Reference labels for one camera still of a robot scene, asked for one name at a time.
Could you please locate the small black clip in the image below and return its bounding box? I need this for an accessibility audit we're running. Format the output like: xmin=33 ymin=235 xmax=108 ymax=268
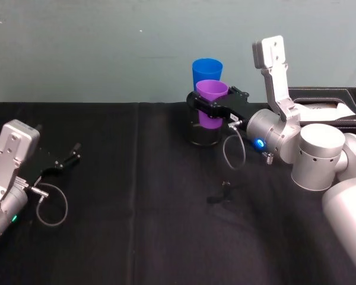
xmin=206 ymin=180 xmax=237 ymax=206

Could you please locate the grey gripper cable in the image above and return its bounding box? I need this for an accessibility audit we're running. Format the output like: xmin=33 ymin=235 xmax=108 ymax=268
xmin=30 ymin=182 xmax=69 ymax=228
xmin=222 ymin=121 xmax=247 ymax=170

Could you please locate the grey left gripper cable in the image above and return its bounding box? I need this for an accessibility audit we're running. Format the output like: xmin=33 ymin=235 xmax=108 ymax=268
xmin=30 ymin=182 xmax=69 ymax=228

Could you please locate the grey right gripper cable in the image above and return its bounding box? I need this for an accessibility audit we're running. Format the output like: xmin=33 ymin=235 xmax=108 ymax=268
xmin=222 ymin=121 xmax=247 ymax=170

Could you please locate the black cylindrical container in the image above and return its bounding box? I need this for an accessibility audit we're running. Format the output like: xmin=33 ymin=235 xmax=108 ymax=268
xmin=187 ymin=100 xmax=224 ymax=147

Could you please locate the purple plastic cup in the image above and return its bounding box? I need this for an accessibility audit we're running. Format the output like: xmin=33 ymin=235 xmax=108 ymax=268
xmin=195 ymin=80 xmax=230 ymax=130

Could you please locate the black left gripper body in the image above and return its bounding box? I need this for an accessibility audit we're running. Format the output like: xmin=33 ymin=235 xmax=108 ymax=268
xmin=24 ymin=147 xmax=62 ymax=187

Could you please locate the white tissue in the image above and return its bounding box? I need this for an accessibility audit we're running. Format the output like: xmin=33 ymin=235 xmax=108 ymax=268
xmin=295 ymin=102 xmax=356 ymax=123

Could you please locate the black table cloth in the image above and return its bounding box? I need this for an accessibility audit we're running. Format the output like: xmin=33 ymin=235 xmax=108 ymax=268
xmin=0 ymin=102 xmax=356 ymax=285

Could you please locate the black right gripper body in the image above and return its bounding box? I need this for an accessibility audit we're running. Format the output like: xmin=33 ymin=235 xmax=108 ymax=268
xmin=212 ymin=93 xmax=258 ymax=123

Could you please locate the blue plastic cup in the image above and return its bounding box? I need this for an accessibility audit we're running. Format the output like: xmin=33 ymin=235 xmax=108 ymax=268
xmin=191 ymin=58 xmax=224 ymax=91

